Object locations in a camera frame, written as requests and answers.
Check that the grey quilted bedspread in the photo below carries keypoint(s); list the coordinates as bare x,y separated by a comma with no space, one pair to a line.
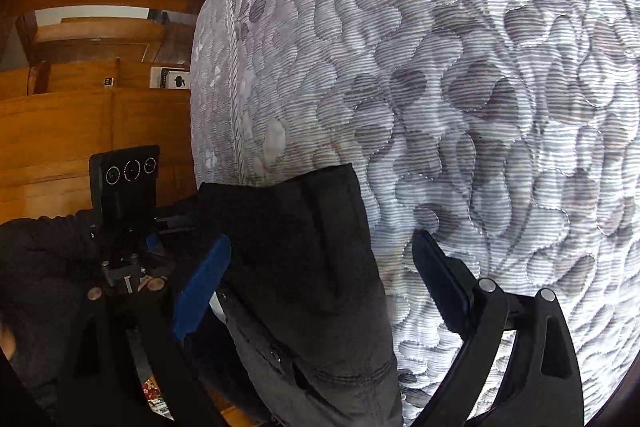
450,82

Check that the black white box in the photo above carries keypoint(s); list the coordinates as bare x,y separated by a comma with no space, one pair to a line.
172,78

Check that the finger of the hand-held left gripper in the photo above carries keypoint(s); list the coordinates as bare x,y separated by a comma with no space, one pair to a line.
155,247
175,216

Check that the wooden cabinet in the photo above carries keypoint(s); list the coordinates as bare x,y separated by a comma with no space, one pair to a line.
60,122

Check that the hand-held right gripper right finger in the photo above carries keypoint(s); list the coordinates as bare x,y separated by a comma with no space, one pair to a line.
440,277

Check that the person's left forearm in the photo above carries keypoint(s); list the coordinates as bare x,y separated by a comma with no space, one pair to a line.
45,267

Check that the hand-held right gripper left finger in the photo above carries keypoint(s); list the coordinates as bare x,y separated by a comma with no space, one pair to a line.
202,292

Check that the black quilted pants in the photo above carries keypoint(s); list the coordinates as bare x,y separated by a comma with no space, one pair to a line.
310,257

